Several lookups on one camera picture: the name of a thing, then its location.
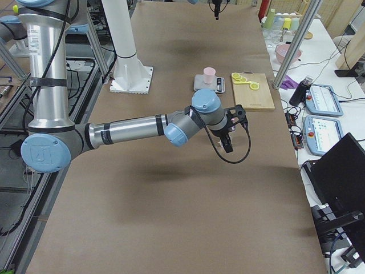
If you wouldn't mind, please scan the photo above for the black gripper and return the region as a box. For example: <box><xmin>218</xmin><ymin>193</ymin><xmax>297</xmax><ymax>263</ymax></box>
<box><xmin>210</xmin><ymin>114</ymin><xmax>233</xmax><ymax>153</ymax></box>
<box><xmin>208</xmin><ymin>0</ymin><xmax>225</xmax><ymax>20</ymax></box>

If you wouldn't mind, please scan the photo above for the pink plastic cup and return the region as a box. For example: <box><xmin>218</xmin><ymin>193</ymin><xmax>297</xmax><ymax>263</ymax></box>
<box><xmin>203</xmin><ymin>67</ymin><xmax>216</xmax><ymax>84</ymax></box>

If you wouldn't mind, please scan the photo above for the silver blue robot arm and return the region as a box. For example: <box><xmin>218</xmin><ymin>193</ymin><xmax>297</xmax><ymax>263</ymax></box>
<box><xmin>18</xmin><ymin>1</ymin><xmax>233</xmax><ymax>173</ymax></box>

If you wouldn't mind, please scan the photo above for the silver kitchen scale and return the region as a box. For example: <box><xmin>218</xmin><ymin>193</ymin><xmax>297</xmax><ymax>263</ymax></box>
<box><xmin>193</xmin><ymin>74</ymin><xmax>225</xmax><ymax>94</ymax></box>

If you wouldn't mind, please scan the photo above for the yellow cup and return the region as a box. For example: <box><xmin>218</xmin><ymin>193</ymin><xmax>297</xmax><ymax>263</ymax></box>
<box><xmin>282</xmin><ymin>18</ymin><xmax>291</xmax><ymax>31</ymax></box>

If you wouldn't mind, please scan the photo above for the bamboo cutting board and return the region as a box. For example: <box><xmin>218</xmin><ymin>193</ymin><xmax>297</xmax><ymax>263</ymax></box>
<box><xmin>231</xmin><ymin>72</ymin><xmax>275</xmax><ymax>111</ymax></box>

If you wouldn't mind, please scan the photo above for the yellow plastic knife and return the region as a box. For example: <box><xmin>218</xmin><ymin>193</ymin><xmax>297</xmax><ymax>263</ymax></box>
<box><xmin>234</xmin><ymin>81</ymin><xmax>259</xmax><ymax>86</ymax></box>

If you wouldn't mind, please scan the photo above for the pink bowl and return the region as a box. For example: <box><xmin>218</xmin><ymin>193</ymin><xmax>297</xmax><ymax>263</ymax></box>
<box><xmin>275</xmin><ymin>44</ymin><xmax>302</xmax><ymax>64</ymax></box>

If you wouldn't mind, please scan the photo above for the purple cloth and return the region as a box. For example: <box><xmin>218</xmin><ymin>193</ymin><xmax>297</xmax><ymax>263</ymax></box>
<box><xmin>280</xmin><ymin>75</ymin><xmax>299</xmax><ymax>90</ymax></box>

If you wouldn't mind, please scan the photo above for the black thermos bottle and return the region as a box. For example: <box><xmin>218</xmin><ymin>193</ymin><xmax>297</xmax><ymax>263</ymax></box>
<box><xmin>289</xmin><ymin>75</ymin><xmax>313</xmax><ymax>106</ymax></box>

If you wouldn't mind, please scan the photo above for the blue teach pendant tablet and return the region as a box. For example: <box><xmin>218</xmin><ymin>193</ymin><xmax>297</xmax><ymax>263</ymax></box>
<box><xmin>305</xmin><ymin>84</ymin><xmax>343</xmax><ymax>117</ymax></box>
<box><xmin>303</xmin><ymin>115</ymin><xmax>344</xmax><ymax>156</ymax></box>

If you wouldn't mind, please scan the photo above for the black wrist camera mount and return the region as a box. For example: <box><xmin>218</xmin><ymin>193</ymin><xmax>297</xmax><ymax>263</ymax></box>
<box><xmin>225</xmin><ymin>104</ymin><xmax>248</xmax><ymax>129</ymax></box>

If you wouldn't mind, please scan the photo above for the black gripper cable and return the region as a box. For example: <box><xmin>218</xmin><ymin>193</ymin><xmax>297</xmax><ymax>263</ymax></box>
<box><xmin>189</xmin><ymin>105</ymin><xmax>252</xmax><ymax>164</ymax></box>

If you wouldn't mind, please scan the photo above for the aluminium frame post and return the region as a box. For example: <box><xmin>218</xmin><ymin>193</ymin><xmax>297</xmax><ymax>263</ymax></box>
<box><xmin>273</xmin><ymin>0</ymin><xmax>323</xmax><ymax>90</ymax></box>

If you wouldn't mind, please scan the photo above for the white pedestal column base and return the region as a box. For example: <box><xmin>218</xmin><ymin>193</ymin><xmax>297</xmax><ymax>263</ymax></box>
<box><xmin>102</xmin><ymin>0</ymin><xmax>153</xmax><ymax>94</ymax></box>

